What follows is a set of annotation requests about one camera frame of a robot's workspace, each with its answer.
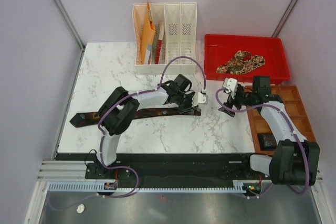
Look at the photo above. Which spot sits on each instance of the crumpled white paper ball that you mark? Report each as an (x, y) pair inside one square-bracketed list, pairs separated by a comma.
[(80, 209)]

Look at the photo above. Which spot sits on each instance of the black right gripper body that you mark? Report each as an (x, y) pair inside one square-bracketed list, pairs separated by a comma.
[(241, 98)]

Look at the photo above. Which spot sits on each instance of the grey folder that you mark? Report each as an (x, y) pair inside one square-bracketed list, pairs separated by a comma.
[(148, 54)]

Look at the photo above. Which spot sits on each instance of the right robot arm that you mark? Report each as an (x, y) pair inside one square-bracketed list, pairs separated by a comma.
[(295, 159)]

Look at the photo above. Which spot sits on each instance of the red plastic bin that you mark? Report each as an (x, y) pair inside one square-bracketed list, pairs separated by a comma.
[(219, 49)]

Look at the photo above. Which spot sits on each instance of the red white booklet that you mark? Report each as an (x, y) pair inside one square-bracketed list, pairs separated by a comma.
[(159, 42)]

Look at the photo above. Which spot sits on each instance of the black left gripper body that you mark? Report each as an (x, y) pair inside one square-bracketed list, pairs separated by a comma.
[(184, 102)]

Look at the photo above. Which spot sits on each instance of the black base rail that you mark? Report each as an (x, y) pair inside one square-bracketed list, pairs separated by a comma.
[(213, 169)]

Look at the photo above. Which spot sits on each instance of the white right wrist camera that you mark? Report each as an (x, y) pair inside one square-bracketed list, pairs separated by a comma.
[(230, 85)]

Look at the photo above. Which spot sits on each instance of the white cable duct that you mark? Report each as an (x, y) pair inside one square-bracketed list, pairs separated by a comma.
[(104, 187)]

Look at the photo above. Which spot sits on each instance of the dark red patterned tie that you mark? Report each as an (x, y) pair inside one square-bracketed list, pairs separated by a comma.
[(92, 118)]

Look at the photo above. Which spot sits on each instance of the floral cream patterned tie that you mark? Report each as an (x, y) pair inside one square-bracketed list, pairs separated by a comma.
[(241, 63)]

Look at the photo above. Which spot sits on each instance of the orange envelope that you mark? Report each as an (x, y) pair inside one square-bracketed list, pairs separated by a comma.
[(148, 31)]

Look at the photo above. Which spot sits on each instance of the dark rolled tie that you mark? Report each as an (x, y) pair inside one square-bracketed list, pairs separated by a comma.
[(267, 141)]

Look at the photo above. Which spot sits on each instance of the white file organizer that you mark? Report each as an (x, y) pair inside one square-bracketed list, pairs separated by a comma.
[(179, 38)]

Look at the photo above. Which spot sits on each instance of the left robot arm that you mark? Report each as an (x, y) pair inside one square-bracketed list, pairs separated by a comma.
[(118, 111)]

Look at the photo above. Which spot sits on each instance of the brown compartment tray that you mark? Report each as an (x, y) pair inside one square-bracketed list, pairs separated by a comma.
[(295, 109)]

